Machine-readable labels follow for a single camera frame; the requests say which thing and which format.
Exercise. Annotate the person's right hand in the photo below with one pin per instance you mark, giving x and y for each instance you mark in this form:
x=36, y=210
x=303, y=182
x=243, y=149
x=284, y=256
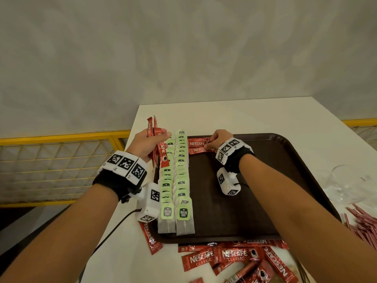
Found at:
x=221, y=137

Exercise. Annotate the person's left hand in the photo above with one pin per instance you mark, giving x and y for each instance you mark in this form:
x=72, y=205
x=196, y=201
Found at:
x=144, y=144

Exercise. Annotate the neat rows of tea bags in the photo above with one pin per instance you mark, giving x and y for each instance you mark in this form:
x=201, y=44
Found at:
x=176, y=179

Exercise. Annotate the brown plastic tray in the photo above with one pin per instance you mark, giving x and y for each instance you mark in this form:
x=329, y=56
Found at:
x=265, y=188

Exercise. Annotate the pile of red Nescafe sachets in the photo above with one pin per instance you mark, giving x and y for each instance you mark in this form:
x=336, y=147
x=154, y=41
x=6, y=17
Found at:
x=232, y=254

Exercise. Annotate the clear glass cups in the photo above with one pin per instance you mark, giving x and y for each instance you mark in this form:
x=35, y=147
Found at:
x=344, y=182

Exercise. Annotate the pile of pink stirrer sticks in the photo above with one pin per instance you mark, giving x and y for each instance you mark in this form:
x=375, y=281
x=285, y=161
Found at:
x=365, y=226

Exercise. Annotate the person's right forearm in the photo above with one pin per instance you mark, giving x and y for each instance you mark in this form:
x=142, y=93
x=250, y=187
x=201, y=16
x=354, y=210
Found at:
x=309, y=226

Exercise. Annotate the person's left forearm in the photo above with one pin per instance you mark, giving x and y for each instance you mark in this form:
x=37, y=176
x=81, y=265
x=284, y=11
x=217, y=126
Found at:
x=59, y=241

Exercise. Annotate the right wristband with marker tiles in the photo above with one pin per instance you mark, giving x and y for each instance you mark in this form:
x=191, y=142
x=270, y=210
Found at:
x=228, y=148

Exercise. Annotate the wristband with marker tiles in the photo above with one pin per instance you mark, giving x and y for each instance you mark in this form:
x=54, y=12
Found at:
x=123, y=163
x=228, y=148

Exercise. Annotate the left wristband with marker tiles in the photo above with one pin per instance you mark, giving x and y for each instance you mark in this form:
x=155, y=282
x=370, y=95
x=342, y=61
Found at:
x=123, y=163

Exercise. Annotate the marker cube on right wrist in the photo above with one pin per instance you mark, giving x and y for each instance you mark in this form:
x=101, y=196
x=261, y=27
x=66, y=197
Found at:
x=226, y=182

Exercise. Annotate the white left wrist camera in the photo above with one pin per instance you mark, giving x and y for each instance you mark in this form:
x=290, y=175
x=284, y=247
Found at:
x=150, y=203

